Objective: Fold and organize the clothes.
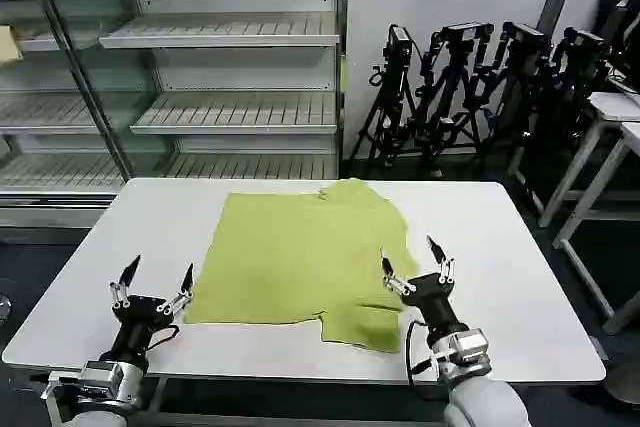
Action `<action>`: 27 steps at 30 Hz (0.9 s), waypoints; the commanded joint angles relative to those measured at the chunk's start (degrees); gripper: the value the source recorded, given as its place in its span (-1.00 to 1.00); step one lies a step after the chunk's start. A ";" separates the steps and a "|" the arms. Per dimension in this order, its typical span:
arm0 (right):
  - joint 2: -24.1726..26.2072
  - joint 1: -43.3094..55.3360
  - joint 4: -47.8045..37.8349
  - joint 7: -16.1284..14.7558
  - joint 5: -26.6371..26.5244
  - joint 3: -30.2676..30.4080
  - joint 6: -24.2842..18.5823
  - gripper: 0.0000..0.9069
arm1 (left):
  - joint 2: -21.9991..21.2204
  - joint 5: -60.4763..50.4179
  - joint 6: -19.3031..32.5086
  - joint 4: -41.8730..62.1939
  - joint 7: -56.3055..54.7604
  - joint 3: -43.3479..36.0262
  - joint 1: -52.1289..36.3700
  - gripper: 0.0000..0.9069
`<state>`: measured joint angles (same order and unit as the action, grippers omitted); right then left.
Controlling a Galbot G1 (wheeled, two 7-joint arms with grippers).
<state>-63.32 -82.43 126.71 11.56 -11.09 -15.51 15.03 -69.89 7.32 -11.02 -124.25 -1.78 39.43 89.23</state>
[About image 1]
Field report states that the black monitor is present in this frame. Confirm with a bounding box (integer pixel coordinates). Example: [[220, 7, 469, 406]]
[[597, 0, 640, 79]]

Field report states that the white desk with metal legs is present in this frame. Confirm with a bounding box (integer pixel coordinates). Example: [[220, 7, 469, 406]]
[[539, 90, 640, 229], [552, 120, 640, 336]]

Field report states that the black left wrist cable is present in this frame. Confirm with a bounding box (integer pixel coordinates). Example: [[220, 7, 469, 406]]
[[148, 324, 181, 349]]

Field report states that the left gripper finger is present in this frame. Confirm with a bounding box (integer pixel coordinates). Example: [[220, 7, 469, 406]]
[[154, 261, 196, 316], [108, 254, 142, 309]]

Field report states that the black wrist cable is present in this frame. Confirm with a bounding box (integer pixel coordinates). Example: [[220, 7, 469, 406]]
[[148, 324, 181, 349], [405, 317, 437, 389]]

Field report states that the green shirt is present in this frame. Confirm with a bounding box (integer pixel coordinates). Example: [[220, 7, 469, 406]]
[[183, 177, 420, 354]]

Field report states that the black tripod with camera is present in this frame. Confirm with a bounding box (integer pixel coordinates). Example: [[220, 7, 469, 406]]
[[348, 24, 426, 169], [539, 26, 615, 188], [479, 21, 554, 183], [414, 21, 497, 176]]

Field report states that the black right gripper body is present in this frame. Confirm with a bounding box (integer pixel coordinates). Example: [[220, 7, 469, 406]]
[[401, 272, 470, 342]]

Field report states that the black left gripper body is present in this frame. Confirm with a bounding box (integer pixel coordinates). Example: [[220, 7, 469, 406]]
[[106, 295, 177, 364]]

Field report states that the grey round base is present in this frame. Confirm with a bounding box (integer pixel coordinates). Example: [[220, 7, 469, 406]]
[[602, 360, 640, 404]]

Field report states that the empty white shelf unit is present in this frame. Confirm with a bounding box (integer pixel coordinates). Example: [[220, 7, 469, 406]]
[[0, 0, 350, 228]]

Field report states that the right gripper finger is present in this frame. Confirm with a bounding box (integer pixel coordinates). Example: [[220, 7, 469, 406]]
[[425, 234, 457, 286], [380, 256, 418, 297]]

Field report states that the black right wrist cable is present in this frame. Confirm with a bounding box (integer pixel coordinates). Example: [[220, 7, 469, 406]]
[[405, 317, 437, 389]]

